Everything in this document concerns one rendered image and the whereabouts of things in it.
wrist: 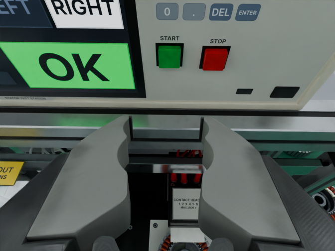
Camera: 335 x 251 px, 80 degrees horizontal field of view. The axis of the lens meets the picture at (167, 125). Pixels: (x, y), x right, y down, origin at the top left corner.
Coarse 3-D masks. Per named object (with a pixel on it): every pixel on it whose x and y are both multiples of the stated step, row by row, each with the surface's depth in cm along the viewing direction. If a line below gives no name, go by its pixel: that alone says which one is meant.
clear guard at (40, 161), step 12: (0, 156) 24; (12, 156) 24; (24, 156) 24; (36, 156) 24; (48, 156) 24; (24, 168) 23; (36, 168) 23; (24, 180) 23; (0, 192) 22; (12, 192) 22; (0, 204) 21
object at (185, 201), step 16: (176, 176) 40; (192, 176) 40; (176, 192) 36; (192, 192) 36; (176, 208) 35; (192, 208) 35; (176, 224) 34; (192, 224) 34; (176, 240) 35; (192, 240) 35
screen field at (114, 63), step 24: (24, 48) 17; (48, 48) 16; (72, 48) 16; (96, 48) 16; (120, 48) 16; (24, 72) 19; (48, 72) 19; (72, 72) 18; (96, 72) 18; (120, 72) 18
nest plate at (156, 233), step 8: (152, 224) 46; (160, 224) 46; (152, 232) 45; (160, 232) 45; (168, 232) 45; (152, 240) 44; (160, 240) 44; (208, 240) 44; (152, 248) 43; (176, 248) 43; (192, 248) 43
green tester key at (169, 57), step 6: (162, 48) 16; (168, 48) 16; (174, 48) 16; (180, 48) 16; (162, 54) 16; (168, 54) 16; (174, 54) 16; (162, 60) 17; (168, 60) 17; (174, 60) 17; (162, 66) 17; (168, 66) 17; (174, 66) 17
